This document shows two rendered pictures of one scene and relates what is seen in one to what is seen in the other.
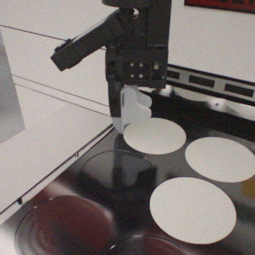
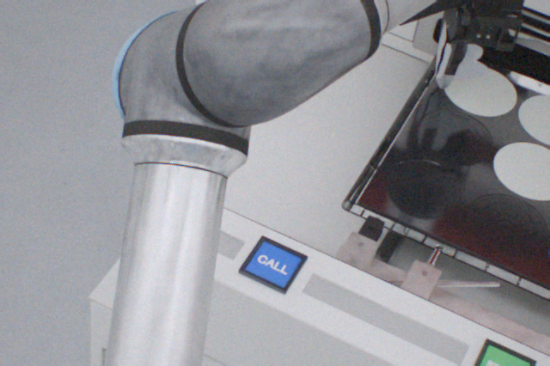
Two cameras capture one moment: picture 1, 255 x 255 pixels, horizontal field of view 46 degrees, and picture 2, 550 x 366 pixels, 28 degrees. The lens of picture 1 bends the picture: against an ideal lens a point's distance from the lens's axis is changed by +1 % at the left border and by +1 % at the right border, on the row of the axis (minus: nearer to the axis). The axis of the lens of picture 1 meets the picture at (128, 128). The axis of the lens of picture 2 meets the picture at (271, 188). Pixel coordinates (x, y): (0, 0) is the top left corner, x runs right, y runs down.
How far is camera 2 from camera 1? 1.09 m
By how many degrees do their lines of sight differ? 16
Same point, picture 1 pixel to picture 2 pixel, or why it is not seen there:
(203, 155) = (538, 118)
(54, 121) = not seen: hidden behind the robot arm
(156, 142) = (485, 101)
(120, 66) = (471, 29)
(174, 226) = (520, 187)
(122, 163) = (455, 126)
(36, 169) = (322, 128)
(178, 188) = (517, 153)
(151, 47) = (504, 12)
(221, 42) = not seen: outside the picture
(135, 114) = (469, 70)
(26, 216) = (386, 178)
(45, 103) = not seen: hidden behind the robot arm
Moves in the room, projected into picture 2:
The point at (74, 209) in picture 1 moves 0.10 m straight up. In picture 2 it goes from (426, 173) to (445, 115)
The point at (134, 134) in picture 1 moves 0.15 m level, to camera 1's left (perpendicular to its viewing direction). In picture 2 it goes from (456, 89) to (348, 88)
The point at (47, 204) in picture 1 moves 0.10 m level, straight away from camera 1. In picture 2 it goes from (399, 167) to (358, 115)
